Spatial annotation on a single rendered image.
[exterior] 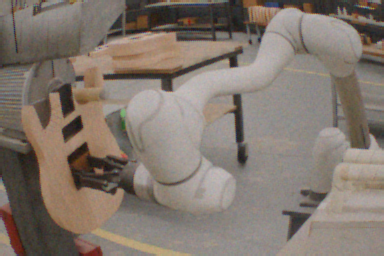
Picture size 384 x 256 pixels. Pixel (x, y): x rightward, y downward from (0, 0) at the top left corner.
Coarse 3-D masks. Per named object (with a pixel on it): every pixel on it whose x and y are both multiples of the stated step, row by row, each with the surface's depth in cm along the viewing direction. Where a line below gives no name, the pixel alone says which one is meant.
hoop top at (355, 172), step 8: (336, 168) 93; (344, 168) 91; (352, 168) 90; (360, 168) 89; (368, 168) 88; (376, 168) 87; (344, 176) 91; (352, 176) 90; (360, 176) 89; (368, 176) 88; (376, 176) 87
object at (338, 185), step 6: (336, 180) 92; (342, 180) 92; (336, 186) 93; (342, 186) 92; (336, 192) 93; (342, 192) 93; (336, 198) 93; (342, 198) 93; (336, 204) 93; (342, 204) 94; (336, 210) 94; (330, 216) 95; (336, 216) 94
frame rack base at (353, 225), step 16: (352, 192) 105; (368, 192) 102; (352, 208) 97; (368, 208) 94; (320, 224) 95; (336, 224) 93; (352, 224) 91; (368, 224) 89; (320, 240) 96; (336, 240) 94; (352, 240) 92; (368, 240) 89
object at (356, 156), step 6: (348, 150) 99; (354, 150) 98; (360, 150) 98; (366, 150) 97; (372, 150) 96; (378, 150) 95; (348, 156) 98; (354, 156) 98; (360, 156) 97; (366, 156) 96; (372, 156) 95; (378, 156) 94; (354, 162) 98; (360, 162) 97; (366, 162) 96; (372, 162) 95; (378, 162) 94
